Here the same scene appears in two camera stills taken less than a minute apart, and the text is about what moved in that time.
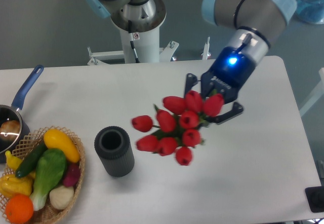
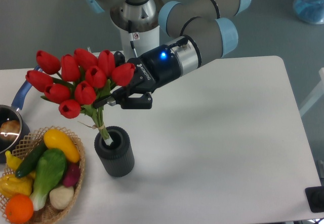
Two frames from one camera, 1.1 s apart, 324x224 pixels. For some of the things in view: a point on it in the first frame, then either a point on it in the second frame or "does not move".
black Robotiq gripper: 228,73 -> 154,69
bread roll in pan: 9,130 does not move
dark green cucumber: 29,163 does not move
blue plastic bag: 310,2 does not move
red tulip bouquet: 179,119 -> 80,83
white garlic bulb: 61,196 does not move
